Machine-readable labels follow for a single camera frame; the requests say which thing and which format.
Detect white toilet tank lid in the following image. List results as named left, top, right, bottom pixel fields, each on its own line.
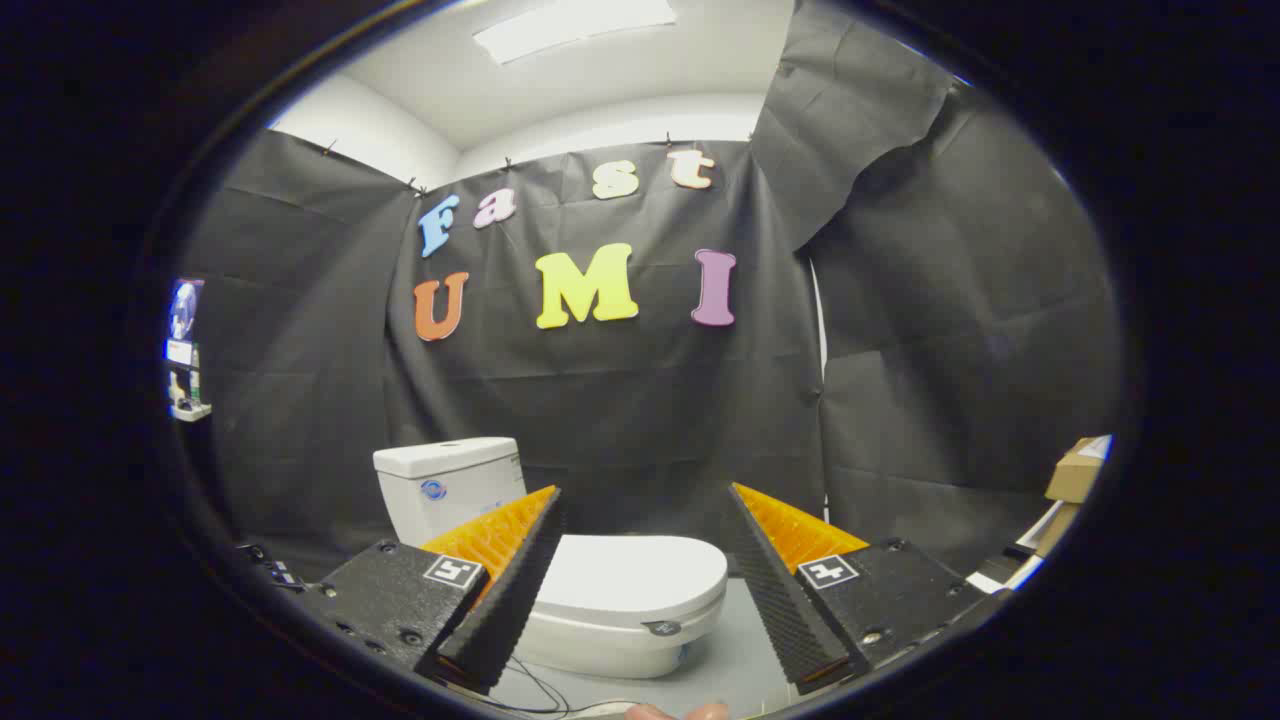
left=373, top=437, right=522, bottom=479

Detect white ceramic toilet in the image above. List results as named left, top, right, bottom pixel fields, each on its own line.
left=373, top=437, right=725, bottom=680

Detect brown cardboard box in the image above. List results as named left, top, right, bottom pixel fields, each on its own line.
left=1045, top=436, right=1113, bottom=504

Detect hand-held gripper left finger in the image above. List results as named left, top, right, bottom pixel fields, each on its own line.
left=297, top=486, right=566, bottom=696

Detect black backdrop cloth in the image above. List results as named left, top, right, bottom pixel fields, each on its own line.
left=180, top=0, right=1126, bottom=581

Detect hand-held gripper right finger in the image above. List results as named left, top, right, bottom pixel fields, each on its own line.
left=725, top=482, right=1013, bottom=696

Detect black electronic devices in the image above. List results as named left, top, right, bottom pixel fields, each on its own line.
left=237, top=543, right=307, bottom=593

